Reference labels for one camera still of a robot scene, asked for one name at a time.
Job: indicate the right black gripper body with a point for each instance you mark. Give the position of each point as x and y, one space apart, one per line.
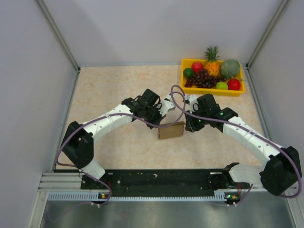
196 123

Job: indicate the aluminium frame rail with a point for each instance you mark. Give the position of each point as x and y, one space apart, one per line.
64 181

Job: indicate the red apple back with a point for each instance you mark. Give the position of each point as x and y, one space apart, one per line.
197 66

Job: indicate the green melon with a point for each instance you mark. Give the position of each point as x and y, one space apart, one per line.
230 68

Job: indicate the red apple front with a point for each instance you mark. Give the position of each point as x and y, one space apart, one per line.
234 84

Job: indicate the pineapple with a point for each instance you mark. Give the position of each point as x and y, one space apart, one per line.
212 65

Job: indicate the white cable duct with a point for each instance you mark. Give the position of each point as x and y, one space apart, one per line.
95 196

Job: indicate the brown cardboard box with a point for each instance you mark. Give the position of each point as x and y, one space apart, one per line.
173 131

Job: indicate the light green lime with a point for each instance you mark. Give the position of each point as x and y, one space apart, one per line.
221 85

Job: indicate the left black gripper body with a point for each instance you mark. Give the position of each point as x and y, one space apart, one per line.
153 115

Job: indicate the red apple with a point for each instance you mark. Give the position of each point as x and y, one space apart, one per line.
197 66
234 84

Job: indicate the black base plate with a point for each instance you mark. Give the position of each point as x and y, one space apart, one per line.
163 182

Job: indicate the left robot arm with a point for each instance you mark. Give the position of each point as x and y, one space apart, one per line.
79 140

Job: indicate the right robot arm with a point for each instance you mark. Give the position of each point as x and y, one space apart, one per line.
280 167

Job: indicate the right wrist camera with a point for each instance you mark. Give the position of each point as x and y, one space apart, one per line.
192 102

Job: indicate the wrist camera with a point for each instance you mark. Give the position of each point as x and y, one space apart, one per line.
192 102
167 105

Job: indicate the dark green lime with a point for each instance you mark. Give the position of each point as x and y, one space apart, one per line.
188 72

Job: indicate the purple grape bunch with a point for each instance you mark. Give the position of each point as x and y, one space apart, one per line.
203 80

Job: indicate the yellow plastic tray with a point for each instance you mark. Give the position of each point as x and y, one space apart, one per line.
187 63

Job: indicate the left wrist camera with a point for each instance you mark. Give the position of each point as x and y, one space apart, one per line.
167 105

